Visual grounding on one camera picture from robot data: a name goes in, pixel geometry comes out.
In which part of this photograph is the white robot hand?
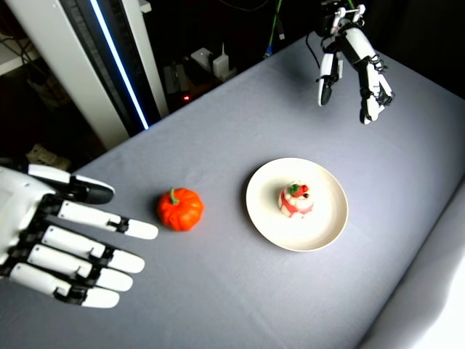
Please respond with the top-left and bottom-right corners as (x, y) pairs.
(315, 27), (396, 126)
(0, 163), (159, 310)

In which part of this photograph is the orange toy pumpkin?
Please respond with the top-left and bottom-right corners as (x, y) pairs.
(156, 187), (205, 233)

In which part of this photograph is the toy strawberry cake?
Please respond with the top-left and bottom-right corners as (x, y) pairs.
(278, 180), (315, 219)

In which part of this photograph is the cream round plate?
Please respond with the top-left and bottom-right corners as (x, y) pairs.
(246, 157), (349, 253)

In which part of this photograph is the white power adapter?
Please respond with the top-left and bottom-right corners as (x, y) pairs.
(211, 42), (233, 80)

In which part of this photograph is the white column with blue light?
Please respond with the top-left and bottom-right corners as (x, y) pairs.
(5, 0), (170, 140)

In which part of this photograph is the white square plug box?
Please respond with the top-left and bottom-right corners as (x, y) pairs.
(190, 47), (214, 69)

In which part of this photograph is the grey table cloth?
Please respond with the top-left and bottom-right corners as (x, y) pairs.
(0, 31), (465, 349)

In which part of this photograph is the green hanging cable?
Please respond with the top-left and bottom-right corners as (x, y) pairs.
(264, 0), (285, 58)

